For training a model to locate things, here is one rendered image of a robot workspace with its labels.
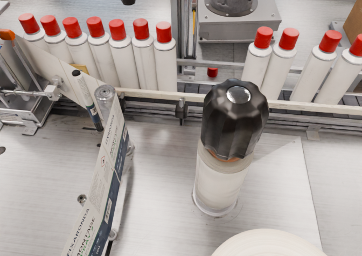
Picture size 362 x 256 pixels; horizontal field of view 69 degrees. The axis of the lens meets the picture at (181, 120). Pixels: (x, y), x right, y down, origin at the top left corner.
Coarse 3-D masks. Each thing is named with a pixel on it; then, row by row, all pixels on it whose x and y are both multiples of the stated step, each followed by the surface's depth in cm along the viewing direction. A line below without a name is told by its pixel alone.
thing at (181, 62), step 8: (184, 64) 68; (192, 64) 67; (200, 64) 67; (208, 64) 67; (216, 64) 67; (224, 64) 66; (232, 64) 66; (240, 64) 66; (296, 72) 66; (328, 72) 64; (360, 72) 64
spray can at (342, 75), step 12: (360, 36) 53; (360, 48) 53; (348, 60) 55; (360, 60) 54; (336, 72) 58; (348, 72) 56; (324, 84) 63; (336, 84) 60; (348, 84) 59; (324, 96) 64; (336, 96) 62
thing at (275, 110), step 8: (184, 88) 73; (192, 88) 73; (200, 88) 73; (208, 88) 73; (128, 96) 71; (280, 96) 70; (288, 96) 70; (344, 96) 70; (352, 96) 70; (360, 96) 70; (192, 104) 69; (200, 104) 69; (344, 104) 69; (352, 104) 69; (360, 104) 69; (272, 112) 67; (280, 112) 67; (288, 112) 67; (296, 112) 67; (304, 112) 67; (312, 112) 67; (320, 112) 67
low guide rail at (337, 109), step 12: (132, 96) 69; (144, 96) 68; (156, 96) 68; (168, 96) 67; (180, 96) 67; (192, 96) 66; (204, 96) 66; (288, 108) 65; (300, 108) 65; (312, 108) 64; (324, 108) 64; (336, 108) 63; (348, 108) 63; (360, 108) 63
